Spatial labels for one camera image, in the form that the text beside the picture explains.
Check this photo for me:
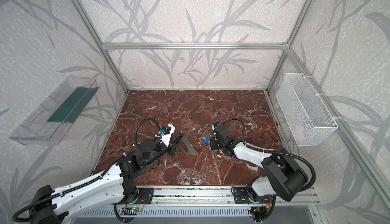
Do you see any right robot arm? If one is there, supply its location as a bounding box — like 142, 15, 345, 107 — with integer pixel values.
209, 123, 309, 202

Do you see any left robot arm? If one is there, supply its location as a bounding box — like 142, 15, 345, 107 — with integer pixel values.
28, 134, 184, 224

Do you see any small circuit board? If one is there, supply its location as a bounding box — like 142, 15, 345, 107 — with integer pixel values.
122, 207, 143, 215

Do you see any pink object in basket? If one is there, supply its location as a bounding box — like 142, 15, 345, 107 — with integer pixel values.
292, 126, 305, 140

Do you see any green felt pad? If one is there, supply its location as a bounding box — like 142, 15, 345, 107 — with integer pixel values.
48, 87, 99, 124

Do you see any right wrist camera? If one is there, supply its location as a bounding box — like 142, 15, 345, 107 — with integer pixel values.
212, 122, 221, 134

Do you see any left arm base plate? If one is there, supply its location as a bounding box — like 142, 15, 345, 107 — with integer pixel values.
130, 187, 154, 205

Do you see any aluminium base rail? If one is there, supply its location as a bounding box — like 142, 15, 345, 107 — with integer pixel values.
63, 185, 317, 208

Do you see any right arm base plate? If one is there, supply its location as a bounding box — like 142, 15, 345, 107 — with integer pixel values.
231, 186, 252, 204

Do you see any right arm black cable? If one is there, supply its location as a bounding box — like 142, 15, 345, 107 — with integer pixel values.
220, 118, 316, 192

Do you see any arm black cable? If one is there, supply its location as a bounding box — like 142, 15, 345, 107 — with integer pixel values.
11, 118, 161, 223
220, 118, 316, 192

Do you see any white wire mesh basket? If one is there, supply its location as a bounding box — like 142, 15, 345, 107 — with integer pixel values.
276, 73, 338, 146

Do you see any clear plastic wall bin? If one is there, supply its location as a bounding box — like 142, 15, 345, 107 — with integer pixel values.
9, 75, 100, 146

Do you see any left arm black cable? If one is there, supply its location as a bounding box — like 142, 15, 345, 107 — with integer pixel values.
11, 118, 161, 223

